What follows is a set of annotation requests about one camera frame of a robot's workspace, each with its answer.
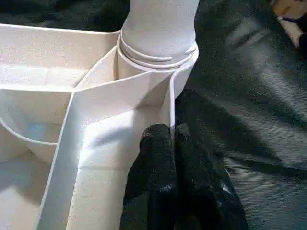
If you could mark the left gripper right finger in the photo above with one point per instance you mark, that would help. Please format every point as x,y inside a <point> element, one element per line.
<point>204,191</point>

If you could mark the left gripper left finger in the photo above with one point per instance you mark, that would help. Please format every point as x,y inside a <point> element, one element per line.
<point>153,172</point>

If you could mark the white plastic table leg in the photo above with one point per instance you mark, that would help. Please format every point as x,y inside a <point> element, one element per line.
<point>160,24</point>

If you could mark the white plastic table top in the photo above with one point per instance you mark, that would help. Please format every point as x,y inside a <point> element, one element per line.
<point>48,60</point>

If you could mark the black work mat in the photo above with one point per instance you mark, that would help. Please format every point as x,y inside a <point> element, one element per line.
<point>239,107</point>

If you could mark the white flat board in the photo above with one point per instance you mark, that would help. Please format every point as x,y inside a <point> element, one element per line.
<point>290,28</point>

